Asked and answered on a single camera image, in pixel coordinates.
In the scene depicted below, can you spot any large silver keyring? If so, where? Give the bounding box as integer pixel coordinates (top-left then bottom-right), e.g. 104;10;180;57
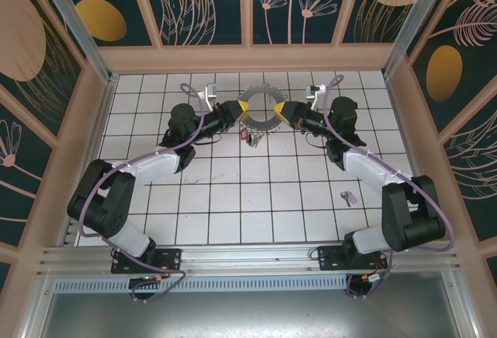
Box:
237;83;287;135

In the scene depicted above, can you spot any bunch of coloured keys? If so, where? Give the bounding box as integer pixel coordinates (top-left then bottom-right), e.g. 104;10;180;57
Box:
238;124;269;148

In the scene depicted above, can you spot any silver key with lilac cap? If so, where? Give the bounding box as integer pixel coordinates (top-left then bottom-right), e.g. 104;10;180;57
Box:
339;190;359;209

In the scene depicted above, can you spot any grey metal sheet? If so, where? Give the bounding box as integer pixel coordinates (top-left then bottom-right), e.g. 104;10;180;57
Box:
38;290;465;338

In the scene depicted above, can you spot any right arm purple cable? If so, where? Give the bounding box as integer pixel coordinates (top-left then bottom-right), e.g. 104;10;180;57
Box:
321;74;457;300

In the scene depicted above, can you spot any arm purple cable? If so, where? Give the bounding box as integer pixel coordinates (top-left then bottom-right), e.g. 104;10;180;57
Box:
77;81;207;303
321;74;457;300

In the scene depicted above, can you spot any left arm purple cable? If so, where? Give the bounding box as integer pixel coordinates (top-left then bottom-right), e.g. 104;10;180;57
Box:
77;81;207;303

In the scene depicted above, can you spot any aluminium frame post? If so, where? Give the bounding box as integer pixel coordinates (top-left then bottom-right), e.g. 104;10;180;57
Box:
382;0;455;79
33;0;120;87

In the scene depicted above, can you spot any aluminium mounting rail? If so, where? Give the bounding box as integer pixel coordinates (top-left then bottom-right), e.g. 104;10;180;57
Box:
36;239;461;277

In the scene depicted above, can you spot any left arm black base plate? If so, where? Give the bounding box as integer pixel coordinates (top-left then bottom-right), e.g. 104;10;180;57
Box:
111;247;183;275

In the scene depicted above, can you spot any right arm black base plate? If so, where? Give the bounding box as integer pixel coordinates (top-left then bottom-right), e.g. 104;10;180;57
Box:
317;244;389;273

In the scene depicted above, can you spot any slotted grey cable duct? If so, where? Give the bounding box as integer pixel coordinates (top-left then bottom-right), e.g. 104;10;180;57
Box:
52;275;350;293

